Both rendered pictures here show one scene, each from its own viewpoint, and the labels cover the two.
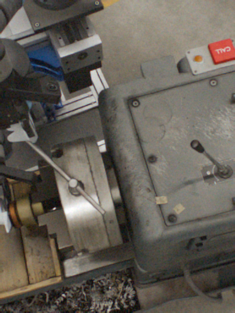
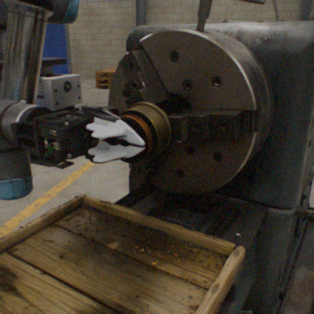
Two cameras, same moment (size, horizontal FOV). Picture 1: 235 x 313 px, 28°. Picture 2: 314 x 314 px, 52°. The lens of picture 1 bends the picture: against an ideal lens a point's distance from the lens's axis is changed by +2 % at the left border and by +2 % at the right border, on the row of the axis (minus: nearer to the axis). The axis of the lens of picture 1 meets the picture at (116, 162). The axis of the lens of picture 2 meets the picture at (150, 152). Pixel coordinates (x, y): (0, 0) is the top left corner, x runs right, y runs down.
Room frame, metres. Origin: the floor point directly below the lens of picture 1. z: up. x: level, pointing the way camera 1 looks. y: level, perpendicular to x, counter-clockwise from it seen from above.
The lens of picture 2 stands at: (0.03, 0.63, 1.22)
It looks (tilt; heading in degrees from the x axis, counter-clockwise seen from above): 20 degrees down; 311
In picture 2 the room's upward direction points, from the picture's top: straight up
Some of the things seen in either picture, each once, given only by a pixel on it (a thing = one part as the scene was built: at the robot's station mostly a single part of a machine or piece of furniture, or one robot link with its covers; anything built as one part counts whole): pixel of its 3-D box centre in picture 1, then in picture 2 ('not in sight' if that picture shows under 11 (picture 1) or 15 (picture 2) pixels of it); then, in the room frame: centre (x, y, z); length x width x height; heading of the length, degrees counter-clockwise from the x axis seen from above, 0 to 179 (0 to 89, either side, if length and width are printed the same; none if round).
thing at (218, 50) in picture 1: (222, 52); not in sight; (0.68, -0.31, 1.26); 0.06 x 0.06 x 0.02; 8
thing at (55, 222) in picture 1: (62, 232); (212, 123); (0.29, 0.17, 1.09); 0.12 x 0.11 x 0.05; 8
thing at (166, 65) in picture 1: (160, 74); not in sight; (0.65, -0.14, 1.24); 0.09 x 0.08 x 0.03; 98
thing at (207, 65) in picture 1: (212, 61); not in sight; (0.67, -0.29, 1.23); 0.13 x 0.08 x 0.05; 98
